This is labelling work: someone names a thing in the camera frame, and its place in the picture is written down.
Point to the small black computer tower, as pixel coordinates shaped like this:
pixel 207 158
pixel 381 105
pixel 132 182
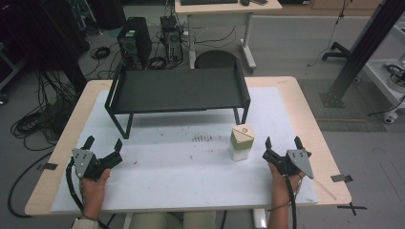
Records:
pixel 172 39

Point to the large black computer tower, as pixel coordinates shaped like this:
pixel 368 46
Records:
pixel 135 41

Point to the black computer mouse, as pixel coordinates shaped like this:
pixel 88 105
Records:
pixel 245 2

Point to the white wheeled cart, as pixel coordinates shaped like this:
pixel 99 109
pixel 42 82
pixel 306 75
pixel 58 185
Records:
pixel 387 82

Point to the black curtain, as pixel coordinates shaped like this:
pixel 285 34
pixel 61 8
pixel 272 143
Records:
pixel 41 38

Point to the person's right hand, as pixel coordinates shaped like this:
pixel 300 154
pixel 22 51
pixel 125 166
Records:
pixel 280 187

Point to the round black stool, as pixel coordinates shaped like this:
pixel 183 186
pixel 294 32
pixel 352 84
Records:
pixel 215 59

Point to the black metal shelf rack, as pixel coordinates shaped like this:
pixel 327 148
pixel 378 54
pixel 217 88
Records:
pixel 178 89

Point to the black tape strip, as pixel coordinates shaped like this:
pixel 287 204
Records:
pixel 49 166
pixel 341 178

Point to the person's left hand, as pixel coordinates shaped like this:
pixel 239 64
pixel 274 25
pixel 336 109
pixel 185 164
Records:
pixel 94 191

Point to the white table mat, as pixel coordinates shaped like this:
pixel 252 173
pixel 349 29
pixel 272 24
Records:
pixel 178 178

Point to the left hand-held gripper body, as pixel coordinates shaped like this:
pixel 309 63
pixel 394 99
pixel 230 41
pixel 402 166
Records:
pixel 86 162

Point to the white table leg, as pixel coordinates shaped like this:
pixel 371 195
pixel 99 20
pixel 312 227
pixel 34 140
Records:
pixel 260 219

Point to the light wooden desk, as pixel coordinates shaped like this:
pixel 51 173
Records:
pixel 223 9

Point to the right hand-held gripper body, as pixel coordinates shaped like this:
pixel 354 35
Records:
pixel 297 160

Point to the black keyboard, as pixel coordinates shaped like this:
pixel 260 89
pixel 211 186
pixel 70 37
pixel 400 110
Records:
pixel 208 2

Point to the green and white container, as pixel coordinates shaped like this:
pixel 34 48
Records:
pixel 242 141

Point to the black tape cross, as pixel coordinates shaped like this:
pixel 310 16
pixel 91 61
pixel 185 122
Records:
pixel 351 207

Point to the black stand foot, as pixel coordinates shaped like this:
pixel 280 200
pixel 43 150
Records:
pixel 336 52

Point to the black metal post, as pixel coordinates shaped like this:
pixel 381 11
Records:
pixel 359 51

